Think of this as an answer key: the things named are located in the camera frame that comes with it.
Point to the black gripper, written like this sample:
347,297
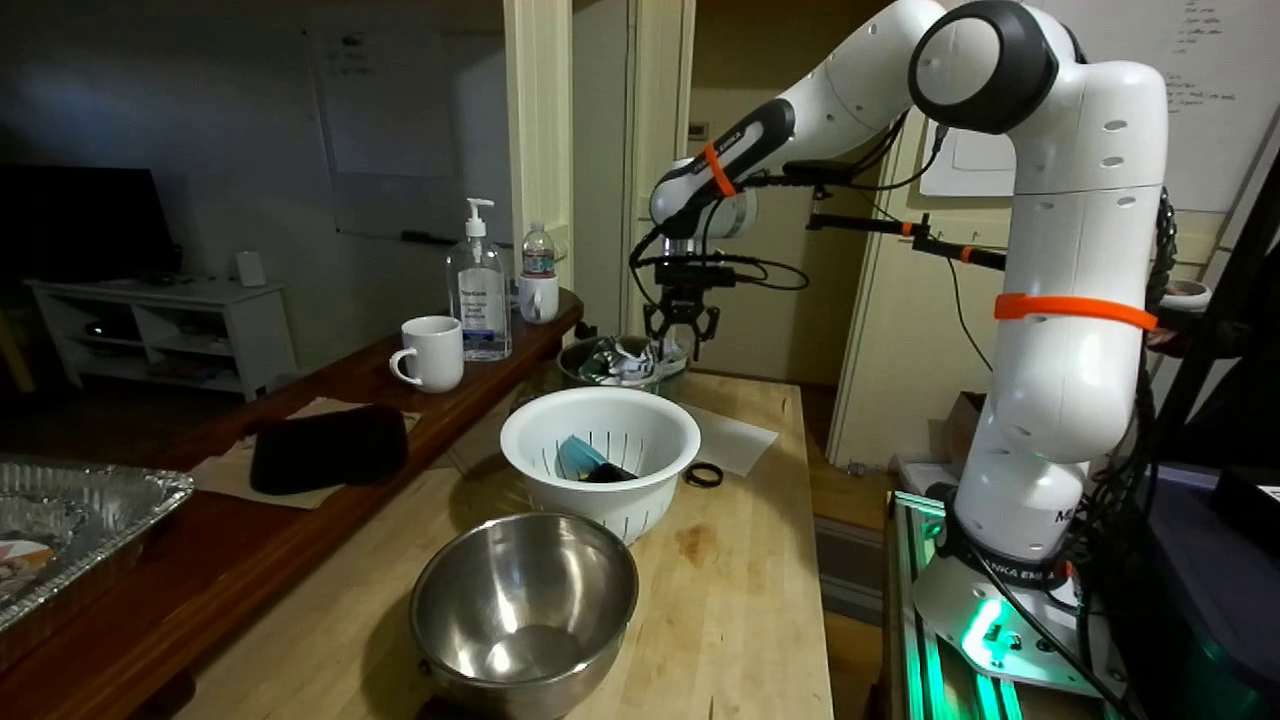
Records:
681,297

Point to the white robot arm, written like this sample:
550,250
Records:
1064,403

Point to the silver metal bowl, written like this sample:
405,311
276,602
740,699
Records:
678,374
523,602

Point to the white paper sheet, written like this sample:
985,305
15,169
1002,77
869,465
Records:
740,441

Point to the clear plastic water bottle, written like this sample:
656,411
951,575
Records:
539,284

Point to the small black object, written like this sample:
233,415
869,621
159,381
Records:
610,473

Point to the small blue object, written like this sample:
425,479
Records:
576,458

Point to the white plastic colander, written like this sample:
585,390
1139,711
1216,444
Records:
603,504

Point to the clear sanitizer pump bottle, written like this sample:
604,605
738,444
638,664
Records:
482,305

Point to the white ceramic mug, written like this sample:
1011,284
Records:
434,354

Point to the black fabric pouch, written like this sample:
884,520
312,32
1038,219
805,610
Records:
324,450

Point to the small white device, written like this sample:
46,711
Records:
250,271

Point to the tan paper sheet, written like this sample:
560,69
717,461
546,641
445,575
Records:
227,473

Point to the white TV stand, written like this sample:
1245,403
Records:
162,335

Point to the dark wooden counter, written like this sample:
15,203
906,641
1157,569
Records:
162,602

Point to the black television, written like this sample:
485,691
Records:
83,222

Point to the aluminium foil tray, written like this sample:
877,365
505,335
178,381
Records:
83,520

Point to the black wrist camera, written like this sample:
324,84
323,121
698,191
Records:
700,275

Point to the black stereo camera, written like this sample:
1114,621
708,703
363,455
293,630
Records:
822,169

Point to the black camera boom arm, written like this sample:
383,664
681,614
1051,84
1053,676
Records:
935,243

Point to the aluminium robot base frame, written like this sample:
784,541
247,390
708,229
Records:
920,641

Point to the white wall board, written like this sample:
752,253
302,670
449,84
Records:
1212,81

